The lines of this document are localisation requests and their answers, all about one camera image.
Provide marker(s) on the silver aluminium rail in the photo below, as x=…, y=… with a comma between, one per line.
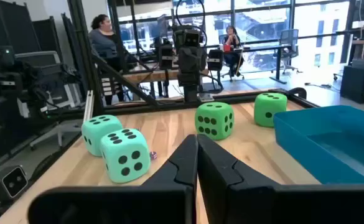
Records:
x=89, y=107

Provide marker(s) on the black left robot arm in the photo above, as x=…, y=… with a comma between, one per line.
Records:
x=190, y=85

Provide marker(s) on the teal foam die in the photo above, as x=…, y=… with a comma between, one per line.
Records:
x=94, y=130
x=122, y=161

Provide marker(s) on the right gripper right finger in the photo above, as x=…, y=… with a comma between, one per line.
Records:
x=247, y=202

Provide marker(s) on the black office desk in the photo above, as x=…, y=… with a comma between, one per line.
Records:
x=262, y=48

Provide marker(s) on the black machine assembly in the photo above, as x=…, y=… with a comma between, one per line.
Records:
x=7, y=84

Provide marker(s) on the small purple die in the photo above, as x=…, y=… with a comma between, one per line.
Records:
x=153, y=155

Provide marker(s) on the wooden desk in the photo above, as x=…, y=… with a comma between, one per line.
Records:
x=150, y=75

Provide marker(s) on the black equipment box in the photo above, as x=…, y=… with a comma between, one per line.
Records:
x=166, y=56
x=215, y=59

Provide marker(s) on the red cup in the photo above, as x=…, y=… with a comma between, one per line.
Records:
x=226, y=48

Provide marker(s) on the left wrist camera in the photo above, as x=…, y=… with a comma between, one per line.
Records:
x=189, y=38

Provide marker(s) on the person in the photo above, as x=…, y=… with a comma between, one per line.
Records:
x=102, y=43
x=232, y=40

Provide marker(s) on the green foam die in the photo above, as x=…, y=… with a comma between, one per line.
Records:
x=214, y=121
x=270, y=109

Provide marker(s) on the blue plastic bin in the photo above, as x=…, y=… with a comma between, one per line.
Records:
x=296, y=140

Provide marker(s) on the black computer tower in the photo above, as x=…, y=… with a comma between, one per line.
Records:
x=356, y=84

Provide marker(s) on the black mesh office chair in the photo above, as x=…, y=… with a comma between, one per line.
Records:
x=289, y=40

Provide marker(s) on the black partition panel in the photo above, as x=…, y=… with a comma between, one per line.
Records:
x=48, y=37
x=16, y=28

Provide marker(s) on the black table-level camera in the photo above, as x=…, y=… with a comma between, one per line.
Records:
x=12, y=183

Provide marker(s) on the black computer monitor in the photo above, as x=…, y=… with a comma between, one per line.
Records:
x=162, y=26

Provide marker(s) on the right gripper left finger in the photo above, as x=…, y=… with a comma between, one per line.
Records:
x=169, y=199

